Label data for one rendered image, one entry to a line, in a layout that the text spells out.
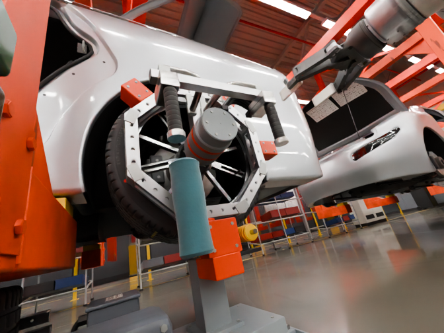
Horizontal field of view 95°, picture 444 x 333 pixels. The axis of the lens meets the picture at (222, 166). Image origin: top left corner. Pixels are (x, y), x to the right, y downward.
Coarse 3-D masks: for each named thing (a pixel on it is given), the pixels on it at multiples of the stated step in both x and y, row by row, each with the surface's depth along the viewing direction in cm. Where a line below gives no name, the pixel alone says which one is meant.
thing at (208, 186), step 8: (168, 144) 100; (176, 144) 102; (160, 152) 96; (168, 152) 98; (184, 152) 102; (168, 176) 93; (160, 184) 90; (168, 184) 92; (208, 184) 100; (208, 192) 99
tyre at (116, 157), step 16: (112, 128) 74; (112, 144) 71; (112, 160) 68; (112, 176) 67; (112, 192) 71; (128, 192) 67; (256, 192) 89; (128, 208) 66; (144, 208) 67; (160, 208) 69; (144, 224) 67; (160, 224) 67; (160, 240) 82; (176, 240) 75
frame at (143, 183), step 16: (192, 96) 85; (208, 96) 88; (128, 112) 68; (144, 112) 71; (128, 128) 67; (240, 128) 95; (128, 144) 64; (256, 144) 89; (128, 160) 62; (256, 160) 86; (128, 176) 61; (144, 176) 62; (256, 176) 82; (144, 192) 65; (160, 192) 63; (240, 192) 81; (208, 208) 67; (224, 208) 70; (240, 208) 72
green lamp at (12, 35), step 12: (0, 0) 12; (0, 12) 12; (0, 24) 12; (12, 24) 13; (0, 36) 12; (12, 36) 13; (0, 48) 12; (12, 48) 13; (0, 60) 12; (12, 60) 13; (0, 72) 12
